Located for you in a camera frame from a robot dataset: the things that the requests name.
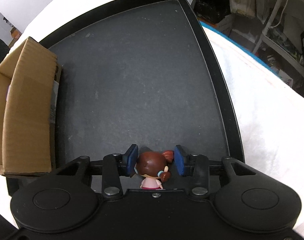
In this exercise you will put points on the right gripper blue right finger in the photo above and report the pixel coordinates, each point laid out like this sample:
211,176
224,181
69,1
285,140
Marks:
193,172

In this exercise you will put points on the white table cloth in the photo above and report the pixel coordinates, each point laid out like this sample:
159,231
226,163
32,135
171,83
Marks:
259,197

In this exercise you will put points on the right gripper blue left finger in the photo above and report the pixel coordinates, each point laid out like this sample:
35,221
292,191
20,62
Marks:
115,166

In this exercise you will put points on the brown cardboard box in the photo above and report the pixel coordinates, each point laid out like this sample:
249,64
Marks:
29,84

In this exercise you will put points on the white wire shelf rack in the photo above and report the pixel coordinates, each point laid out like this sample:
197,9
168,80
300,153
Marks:
282,32

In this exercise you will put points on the brown-haired girl figurine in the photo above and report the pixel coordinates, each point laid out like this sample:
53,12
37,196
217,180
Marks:
154,168

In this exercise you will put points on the black shallow tray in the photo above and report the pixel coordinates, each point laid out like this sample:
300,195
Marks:
136,72

